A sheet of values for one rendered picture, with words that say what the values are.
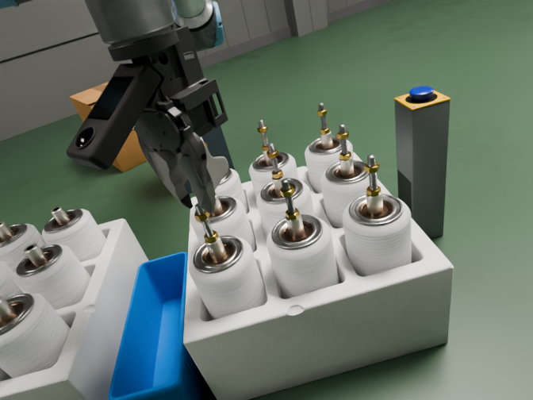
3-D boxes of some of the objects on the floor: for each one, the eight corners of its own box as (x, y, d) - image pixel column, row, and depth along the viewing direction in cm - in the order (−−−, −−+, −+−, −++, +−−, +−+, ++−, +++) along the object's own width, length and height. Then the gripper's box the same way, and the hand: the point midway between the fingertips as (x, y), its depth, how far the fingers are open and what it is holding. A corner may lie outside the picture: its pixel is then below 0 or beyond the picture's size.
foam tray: (9, 311, 92) (-38, 261, 82) (155, 272, 91) (124, 217, 81) (-102, 498, 59) (-205, 451, 49) (124, 438, 58) (66, 378, 49)
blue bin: (160, 300, 83) (138, 263, 76) (206, 287, 83) (188, 249, 76) (139, 442, 57) (105, 405, 51) (206, 424, 57) (179, 384, 51)
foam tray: (214, 254, 92) (190, 197, 82) (360, 213, 92) (354, 151, 82) (220, 408, 59) (182, 343, 49) (448, 343, 59) (454, 266, 49)
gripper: (211, 17, 37) (260, 189, 48) (144, 30, 43) (202, 179, 55) (149, 42, 31) (221, 228, 43) (83, 52, 38) (162, 213, 49)
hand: (193, 205), depth 46 cm, fingers open, 3 cm apart
